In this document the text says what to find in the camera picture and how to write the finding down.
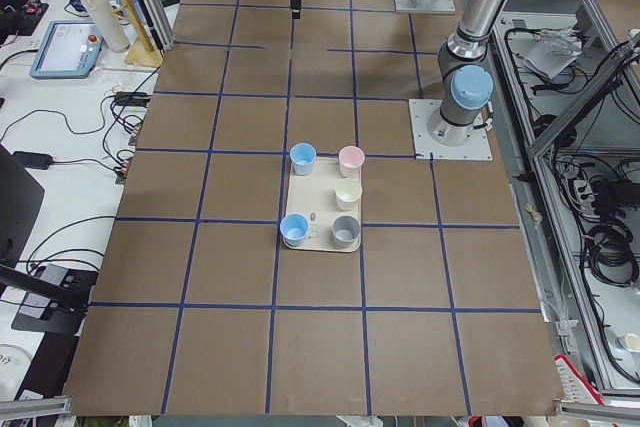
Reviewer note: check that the cream serving tray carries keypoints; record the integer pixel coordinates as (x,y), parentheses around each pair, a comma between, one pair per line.
(313,196)

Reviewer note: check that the blue teach pendant upper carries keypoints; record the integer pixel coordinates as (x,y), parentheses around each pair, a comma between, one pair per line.
(69,50)

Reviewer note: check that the blue plastic cup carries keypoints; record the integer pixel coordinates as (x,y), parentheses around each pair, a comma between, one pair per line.
(294,229)
(303,156)

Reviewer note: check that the pale yellow plastic cup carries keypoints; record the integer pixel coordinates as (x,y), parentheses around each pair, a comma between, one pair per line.
(348,193)

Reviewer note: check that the pink plastic cup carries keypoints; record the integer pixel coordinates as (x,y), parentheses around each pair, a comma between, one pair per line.
(351,159)

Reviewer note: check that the blue plastic cup near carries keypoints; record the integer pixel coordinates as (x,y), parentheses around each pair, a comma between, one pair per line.
(303,156)

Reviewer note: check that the grey plastic cup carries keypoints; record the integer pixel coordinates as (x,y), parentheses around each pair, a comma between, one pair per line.
(345,231)

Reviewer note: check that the wooden mug tree stand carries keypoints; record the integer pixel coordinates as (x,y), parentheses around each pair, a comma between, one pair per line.
(142,51)

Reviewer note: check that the white thermos bottle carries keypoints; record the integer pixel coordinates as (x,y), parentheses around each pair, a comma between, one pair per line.
(102,14)

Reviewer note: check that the blue plastic cup far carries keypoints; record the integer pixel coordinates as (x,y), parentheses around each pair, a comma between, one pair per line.
(294,229)

